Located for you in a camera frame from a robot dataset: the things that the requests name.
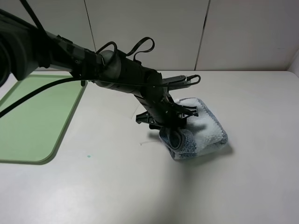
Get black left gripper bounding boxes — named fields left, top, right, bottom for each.
left=135, top=91, right=199, bottom=128

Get blue white striped towel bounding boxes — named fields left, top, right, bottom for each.
left=159, top=98, right=228, bottom=161

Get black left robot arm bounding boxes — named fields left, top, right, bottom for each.
left=0, top=10, right=198, bottom=129

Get green plastic tray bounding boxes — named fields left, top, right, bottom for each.
left=0, top=81, right=85, bottom=165

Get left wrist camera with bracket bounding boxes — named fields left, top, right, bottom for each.
left=162, top=75, right=191, bottom=91

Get black left camera cable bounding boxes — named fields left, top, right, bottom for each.
left=0, top=0, right=202, bottom=119

